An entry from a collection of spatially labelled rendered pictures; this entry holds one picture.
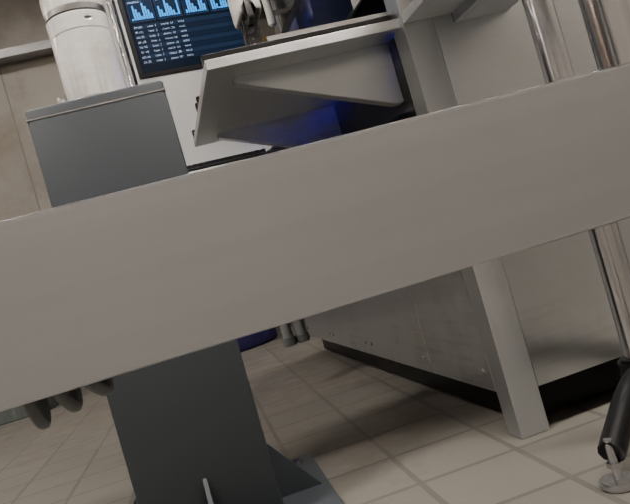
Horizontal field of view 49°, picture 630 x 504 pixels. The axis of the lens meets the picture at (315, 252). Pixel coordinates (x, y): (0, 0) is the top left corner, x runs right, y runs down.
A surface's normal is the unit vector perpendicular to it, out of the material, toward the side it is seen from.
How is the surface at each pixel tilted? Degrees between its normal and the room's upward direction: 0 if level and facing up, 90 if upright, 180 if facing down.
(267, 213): 90
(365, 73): 90
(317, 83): 90
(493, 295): 90
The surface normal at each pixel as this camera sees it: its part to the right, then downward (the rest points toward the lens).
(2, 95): 0.17, -0.05
